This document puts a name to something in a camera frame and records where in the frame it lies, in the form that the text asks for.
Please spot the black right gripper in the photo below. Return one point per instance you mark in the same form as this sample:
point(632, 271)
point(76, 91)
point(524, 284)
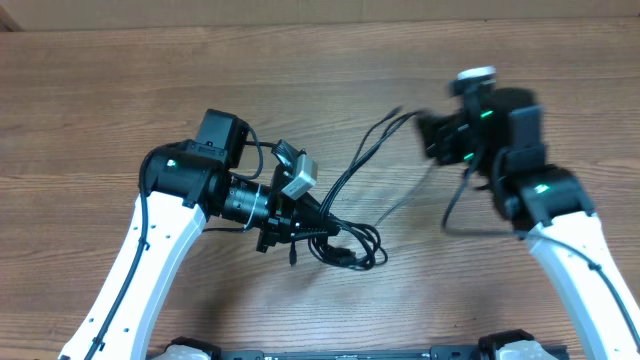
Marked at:
point(436, 132)

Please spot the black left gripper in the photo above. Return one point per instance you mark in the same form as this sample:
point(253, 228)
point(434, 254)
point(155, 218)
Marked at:
point(301, 219)

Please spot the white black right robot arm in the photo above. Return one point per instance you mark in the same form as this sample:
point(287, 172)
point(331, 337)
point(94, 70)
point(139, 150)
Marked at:
point(498, 133)

